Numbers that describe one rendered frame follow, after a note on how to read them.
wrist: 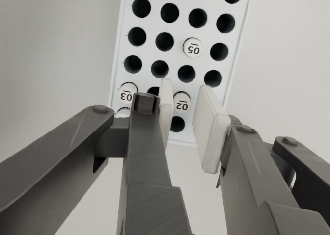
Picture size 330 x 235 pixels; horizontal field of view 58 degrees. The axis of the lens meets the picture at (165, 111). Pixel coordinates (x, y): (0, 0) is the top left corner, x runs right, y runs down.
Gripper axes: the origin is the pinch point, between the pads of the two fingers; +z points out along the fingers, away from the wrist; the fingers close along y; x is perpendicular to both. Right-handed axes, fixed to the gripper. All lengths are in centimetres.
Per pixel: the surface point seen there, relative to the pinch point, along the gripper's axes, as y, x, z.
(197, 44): 0.1, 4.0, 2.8
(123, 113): -3.9, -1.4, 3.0
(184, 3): -1.1, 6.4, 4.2
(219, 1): 1.2, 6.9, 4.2
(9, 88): -14.0, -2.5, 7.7
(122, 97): -4.1, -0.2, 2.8
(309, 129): 11.7, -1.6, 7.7
